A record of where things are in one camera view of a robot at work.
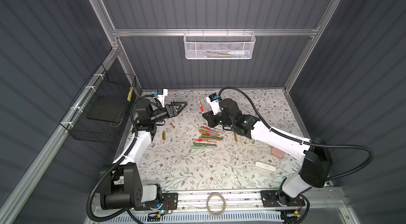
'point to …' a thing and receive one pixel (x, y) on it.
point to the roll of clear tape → (212, 195)
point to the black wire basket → (93, 112)
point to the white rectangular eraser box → (265, 166)
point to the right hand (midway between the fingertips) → (204, 114)
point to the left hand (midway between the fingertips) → (186, 106)
